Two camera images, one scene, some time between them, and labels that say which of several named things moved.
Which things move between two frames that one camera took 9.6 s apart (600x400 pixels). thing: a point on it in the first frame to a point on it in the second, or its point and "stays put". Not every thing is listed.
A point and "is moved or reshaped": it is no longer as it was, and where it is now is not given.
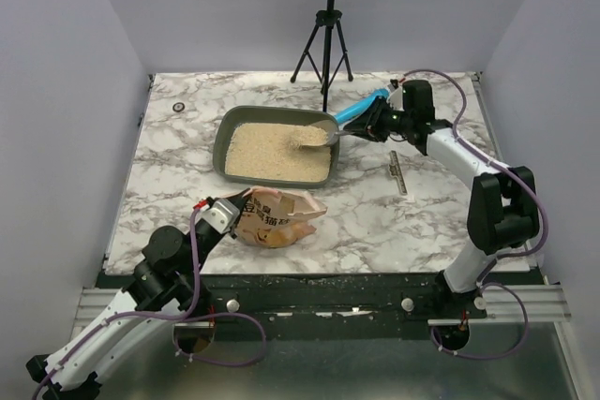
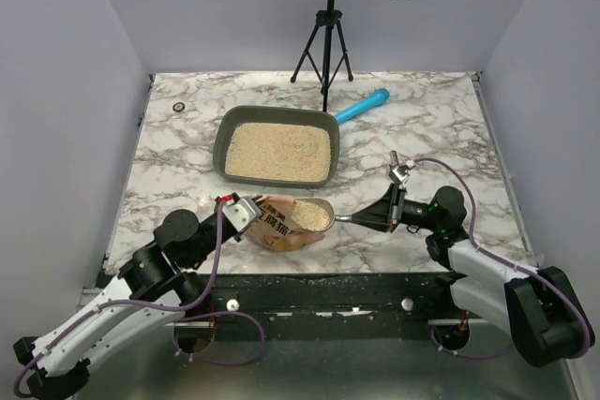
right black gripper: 371,119 to 394,208
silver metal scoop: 331,130 to 314,214
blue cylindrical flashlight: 354,110 stays put
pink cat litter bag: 271,217 is moved or reshaped
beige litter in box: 262,152 stays put
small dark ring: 178,107 stays put
